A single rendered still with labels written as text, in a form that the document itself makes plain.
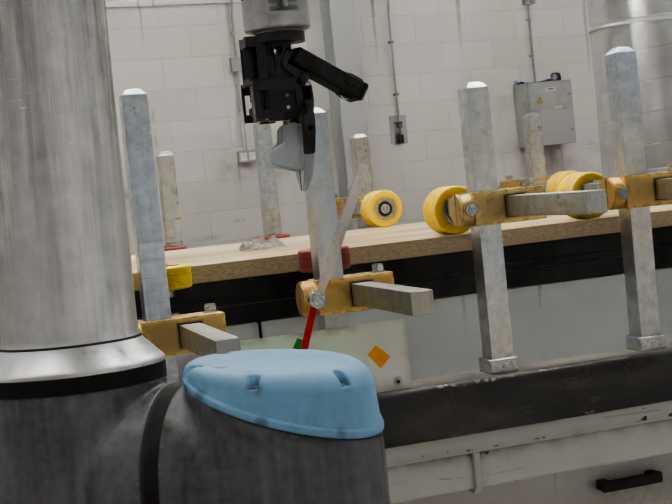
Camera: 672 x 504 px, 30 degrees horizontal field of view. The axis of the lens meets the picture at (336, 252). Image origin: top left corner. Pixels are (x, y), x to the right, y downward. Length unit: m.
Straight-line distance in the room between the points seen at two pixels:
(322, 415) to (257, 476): 0.06
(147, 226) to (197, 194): 7.40
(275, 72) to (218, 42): 7.58
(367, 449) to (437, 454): 0.93
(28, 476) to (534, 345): 1.29
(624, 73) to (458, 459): 0.63
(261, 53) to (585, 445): 0.79
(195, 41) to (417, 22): 1.80
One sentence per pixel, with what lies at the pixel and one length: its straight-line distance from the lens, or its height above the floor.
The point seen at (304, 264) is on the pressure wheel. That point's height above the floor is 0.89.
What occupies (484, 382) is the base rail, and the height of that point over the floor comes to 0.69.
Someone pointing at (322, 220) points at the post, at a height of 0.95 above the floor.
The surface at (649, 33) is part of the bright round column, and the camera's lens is 5.81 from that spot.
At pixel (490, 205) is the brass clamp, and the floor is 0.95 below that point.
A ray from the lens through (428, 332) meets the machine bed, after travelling 2.06.
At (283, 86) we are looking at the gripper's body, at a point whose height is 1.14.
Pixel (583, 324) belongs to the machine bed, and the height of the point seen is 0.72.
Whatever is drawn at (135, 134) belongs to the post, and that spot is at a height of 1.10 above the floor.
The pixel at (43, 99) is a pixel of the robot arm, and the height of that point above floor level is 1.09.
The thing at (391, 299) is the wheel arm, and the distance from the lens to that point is 1.62.
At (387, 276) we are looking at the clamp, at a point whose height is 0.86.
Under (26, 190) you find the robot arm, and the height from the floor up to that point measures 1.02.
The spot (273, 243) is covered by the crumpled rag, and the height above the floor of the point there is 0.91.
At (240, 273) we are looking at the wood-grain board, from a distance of 1.95.
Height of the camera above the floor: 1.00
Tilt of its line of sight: 3 degrees down
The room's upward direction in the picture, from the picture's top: 6 degrees counter-clockwise
